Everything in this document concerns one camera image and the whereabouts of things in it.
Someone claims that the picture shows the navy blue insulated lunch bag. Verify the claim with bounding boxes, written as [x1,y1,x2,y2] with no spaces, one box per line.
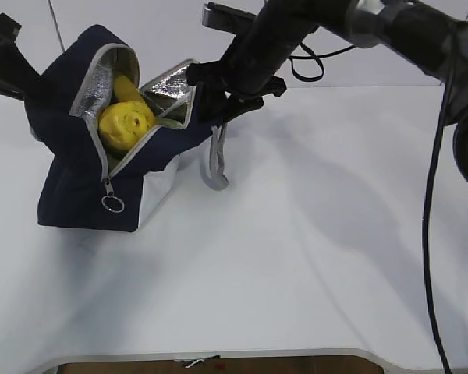
[25,25,222,232]

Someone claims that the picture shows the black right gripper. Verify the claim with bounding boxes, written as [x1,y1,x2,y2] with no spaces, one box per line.
[186,34,288,125]

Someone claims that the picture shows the yellow pear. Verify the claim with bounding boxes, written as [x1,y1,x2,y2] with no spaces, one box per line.
[98,101,157,152]

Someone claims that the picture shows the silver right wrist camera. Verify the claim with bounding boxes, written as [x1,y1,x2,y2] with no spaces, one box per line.
[202,2,257,35]

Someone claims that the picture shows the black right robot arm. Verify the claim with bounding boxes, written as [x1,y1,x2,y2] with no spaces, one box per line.
[186,1,468,182]

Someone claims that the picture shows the black cable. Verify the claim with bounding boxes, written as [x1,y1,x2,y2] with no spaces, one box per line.
[288,23,468,374]

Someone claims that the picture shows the yellow banana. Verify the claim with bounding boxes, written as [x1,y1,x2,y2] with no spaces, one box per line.
[113,74,146,107]

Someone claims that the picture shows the green lid glass food container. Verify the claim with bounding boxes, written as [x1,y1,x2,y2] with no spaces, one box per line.
[156,117,184,129]

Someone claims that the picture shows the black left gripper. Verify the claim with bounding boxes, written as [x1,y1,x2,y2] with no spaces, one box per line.
[0,13,47,101]

